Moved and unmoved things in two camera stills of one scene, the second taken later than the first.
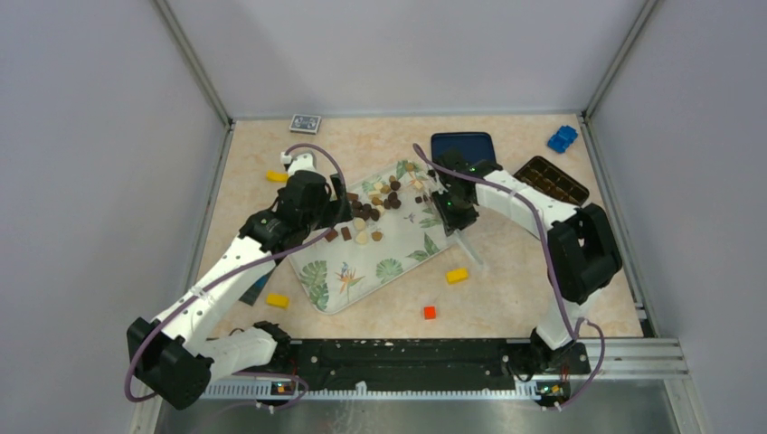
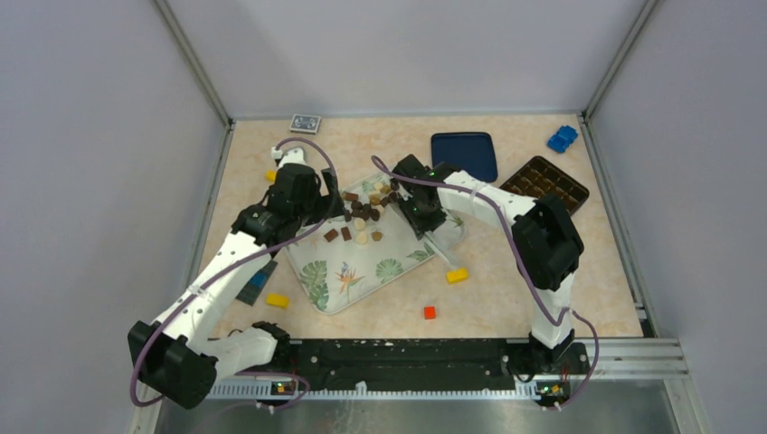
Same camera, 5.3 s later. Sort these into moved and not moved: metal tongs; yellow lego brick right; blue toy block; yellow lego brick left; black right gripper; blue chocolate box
Moved: metal tongs; black right gripper
Not moved: blue toy block; yellow lego brick left; yellow lego brick right; blue chocolate box
